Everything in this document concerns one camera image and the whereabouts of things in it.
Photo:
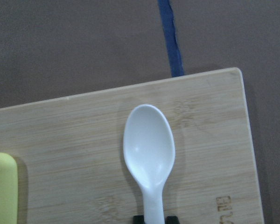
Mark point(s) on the white plastic spoon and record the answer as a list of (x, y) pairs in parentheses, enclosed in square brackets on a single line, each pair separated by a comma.
[(149, 154)]

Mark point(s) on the yellow plastic knife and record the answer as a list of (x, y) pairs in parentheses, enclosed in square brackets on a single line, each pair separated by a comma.
[(8, 189)]

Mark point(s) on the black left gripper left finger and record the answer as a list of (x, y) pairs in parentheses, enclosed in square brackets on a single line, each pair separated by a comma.
[(138, 220)]

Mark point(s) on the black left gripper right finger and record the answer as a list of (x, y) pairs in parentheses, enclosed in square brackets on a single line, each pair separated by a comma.
[(171, 220)]

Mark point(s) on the bamboo cutting board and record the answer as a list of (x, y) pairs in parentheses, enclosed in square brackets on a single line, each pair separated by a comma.
[(70, 155)]

